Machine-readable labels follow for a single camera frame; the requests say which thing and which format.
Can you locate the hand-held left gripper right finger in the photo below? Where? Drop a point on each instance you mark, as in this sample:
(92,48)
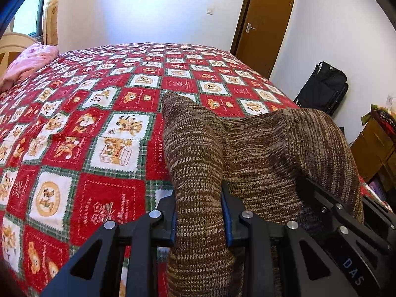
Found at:
(228,219)

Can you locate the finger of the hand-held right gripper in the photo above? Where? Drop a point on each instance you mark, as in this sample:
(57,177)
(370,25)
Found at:
(328,204)
(379,216)

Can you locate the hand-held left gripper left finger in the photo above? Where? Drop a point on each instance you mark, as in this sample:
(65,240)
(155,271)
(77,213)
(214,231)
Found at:
(164,222)

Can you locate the brown knit sweater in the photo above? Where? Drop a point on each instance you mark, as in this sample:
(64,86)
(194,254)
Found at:
(198,148)

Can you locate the wooden cabinet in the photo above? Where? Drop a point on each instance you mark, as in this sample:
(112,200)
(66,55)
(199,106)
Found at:
(371,151)

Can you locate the colourful pile on cabinet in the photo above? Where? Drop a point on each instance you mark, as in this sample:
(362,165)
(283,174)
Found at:
(383,116)

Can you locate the red checkered printed blanket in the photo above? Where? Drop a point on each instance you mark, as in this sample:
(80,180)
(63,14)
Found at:
(92,130)

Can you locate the black suitcase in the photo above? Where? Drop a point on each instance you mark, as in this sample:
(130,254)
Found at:
(324,86)

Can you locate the brown wooden door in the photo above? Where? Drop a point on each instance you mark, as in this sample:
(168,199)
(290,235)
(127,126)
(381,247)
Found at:
(267,21)

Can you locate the pink pillow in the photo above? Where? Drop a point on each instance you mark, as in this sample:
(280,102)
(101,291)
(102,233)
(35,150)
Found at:
(27,63)

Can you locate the wooden headboard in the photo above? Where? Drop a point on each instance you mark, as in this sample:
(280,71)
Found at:
(12,45)

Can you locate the beige patterned curtain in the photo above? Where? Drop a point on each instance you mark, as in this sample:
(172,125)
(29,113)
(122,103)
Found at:
(52,12)

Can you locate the window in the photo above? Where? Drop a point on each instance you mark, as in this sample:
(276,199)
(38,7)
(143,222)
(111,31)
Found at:
(29,12)

